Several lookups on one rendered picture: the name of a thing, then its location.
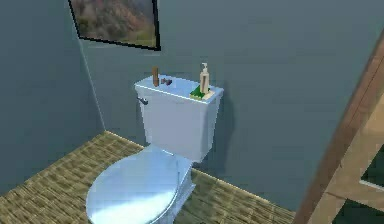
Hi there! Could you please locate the white toilet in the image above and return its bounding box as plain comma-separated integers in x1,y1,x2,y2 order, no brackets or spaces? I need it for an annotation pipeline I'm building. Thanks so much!
85,75,225,224

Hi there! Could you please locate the green and yellow sponge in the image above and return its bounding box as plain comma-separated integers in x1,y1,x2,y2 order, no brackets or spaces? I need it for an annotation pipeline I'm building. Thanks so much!
189,85,216,101

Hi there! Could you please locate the cream soap dispenser bottle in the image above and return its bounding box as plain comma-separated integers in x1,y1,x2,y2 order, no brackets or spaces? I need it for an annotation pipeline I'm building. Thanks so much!
199,62,211,95

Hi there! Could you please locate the brown cylinder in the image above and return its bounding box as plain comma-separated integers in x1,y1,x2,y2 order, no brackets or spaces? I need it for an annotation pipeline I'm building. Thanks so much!
151,66,160,88

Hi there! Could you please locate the black framed landscape picture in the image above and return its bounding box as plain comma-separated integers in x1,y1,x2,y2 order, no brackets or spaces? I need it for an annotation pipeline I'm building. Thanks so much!
67,0,162,52

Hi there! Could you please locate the wooden room door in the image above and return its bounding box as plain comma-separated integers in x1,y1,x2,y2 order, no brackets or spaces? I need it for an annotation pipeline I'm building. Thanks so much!
292,29,384,224

